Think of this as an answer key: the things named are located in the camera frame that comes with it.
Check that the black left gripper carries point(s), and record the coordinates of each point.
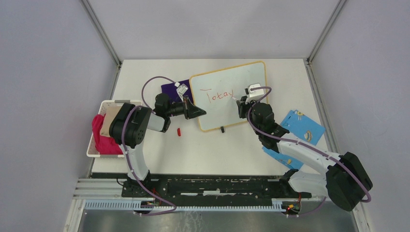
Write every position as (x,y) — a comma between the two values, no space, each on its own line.
(190,110)

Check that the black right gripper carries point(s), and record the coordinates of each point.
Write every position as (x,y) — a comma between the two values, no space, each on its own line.
(242,105)

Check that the yellow framed whiteboard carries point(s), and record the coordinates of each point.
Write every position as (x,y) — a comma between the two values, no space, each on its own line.
(213,91)

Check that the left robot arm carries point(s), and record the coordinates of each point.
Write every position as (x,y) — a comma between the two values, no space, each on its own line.
(129,126)

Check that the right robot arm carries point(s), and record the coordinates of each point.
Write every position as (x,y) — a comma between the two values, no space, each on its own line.
(340,178)

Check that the purple cloth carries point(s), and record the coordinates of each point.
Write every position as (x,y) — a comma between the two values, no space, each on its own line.
(171,91)

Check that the beige cloth in basket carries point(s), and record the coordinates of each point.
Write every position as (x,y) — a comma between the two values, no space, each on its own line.
(110,114)

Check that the pink cloth in basket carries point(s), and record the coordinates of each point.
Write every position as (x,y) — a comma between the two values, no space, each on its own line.
(104,145)

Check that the white plastic basket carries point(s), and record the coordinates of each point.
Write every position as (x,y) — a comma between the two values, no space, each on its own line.
(91,150)

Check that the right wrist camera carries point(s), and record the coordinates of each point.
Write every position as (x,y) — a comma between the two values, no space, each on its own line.
(254,92)

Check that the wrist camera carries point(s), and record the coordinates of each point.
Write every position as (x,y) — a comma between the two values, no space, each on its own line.
(254,92)
(182,91)

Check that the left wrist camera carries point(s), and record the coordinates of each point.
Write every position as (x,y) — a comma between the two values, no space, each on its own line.
(182,91)

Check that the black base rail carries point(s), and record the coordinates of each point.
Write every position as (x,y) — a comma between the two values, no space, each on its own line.
(210,190)

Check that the white cable comb strip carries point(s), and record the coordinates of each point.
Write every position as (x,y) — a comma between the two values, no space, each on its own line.
(137,205)

